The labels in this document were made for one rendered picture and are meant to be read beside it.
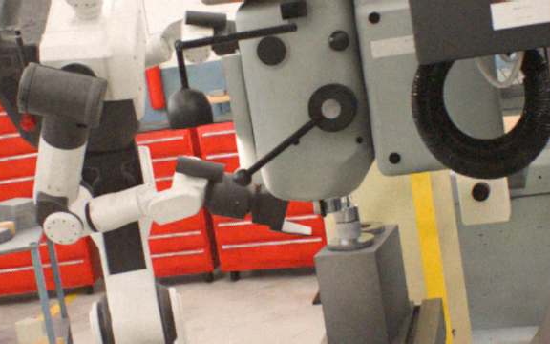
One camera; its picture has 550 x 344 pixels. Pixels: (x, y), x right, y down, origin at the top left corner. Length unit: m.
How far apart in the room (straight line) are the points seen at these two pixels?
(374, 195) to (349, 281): 1.48
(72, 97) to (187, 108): 0.39
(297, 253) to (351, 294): 4.43
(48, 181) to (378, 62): 0.82
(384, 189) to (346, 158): 1.86
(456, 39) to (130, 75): 0.99
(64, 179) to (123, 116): 0.21
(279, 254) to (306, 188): 4.84
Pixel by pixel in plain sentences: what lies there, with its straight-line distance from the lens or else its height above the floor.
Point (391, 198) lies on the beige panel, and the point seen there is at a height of 0.96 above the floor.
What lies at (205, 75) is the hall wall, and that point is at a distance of 11.07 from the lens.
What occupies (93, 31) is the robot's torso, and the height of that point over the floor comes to 1.63.
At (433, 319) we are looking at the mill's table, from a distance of 2.17.
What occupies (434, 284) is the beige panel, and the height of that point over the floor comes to 0.66.
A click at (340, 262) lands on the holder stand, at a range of 2.01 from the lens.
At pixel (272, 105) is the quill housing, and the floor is 1.47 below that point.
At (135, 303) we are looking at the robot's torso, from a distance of 2.31.
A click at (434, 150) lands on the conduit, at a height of 1.40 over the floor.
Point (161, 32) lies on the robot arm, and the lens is 2.55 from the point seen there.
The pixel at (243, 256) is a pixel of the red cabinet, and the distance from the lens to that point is 6.57.
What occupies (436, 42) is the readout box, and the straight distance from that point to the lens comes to 1.30.
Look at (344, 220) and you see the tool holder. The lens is 2.02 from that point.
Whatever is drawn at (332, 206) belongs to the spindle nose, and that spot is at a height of 1.29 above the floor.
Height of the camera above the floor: 1.61
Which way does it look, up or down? 8 degrees down
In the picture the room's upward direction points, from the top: 9 degrees counter-clockwise
